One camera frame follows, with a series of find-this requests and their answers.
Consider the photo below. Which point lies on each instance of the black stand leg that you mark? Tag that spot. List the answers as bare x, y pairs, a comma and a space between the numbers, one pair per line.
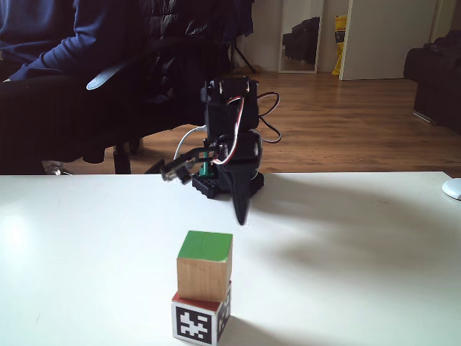
246, 59

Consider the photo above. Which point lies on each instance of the wooden cube with red face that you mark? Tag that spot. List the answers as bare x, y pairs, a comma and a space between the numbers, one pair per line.
192, 322

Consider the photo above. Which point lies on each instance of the white rounded device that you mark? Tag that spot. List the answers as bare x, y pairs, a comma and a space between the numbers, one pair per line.
453, 189

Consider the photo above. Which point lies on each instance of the wooden cube with green face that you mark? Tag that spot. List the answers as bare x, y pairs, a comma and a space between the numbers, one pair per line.
201, 270

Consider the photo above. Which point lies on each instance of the white door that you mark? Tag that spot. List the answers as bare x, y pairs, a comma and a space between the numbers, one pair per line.
389, 36

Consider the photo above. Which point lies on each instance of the dark hanging clothes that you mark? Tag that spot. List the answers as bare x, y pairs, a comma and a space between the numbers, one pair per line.
194, 21

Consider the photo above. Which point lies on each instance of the green circuit board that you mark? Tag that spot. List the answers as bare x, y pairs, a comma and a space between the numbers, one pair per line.
207, 167

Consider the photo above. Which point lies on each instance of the black sofa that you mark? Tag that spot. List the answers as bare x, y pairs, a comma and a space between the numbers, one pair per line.
436, 79

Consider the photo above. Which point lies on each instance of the person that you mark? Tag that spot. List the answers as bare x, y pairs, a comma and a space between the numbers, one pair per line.
43, 90

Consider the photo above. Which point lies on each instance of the black office chair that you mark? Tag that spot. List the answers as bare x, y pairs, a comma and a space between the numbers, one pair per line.
122, 151

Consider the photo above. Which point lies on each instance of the tall leaning mirror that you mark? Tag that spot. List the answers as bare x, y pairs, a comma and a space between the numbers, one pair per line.
300, 36

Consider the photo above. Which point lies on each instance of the black gripper-mounted camera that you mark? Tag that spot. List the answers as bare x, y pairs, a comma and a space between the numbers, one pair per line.
176, 171

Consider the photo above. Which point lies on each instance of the yellow bag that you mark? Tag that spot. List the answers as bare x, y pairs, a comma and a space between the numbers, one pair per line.
339, 43

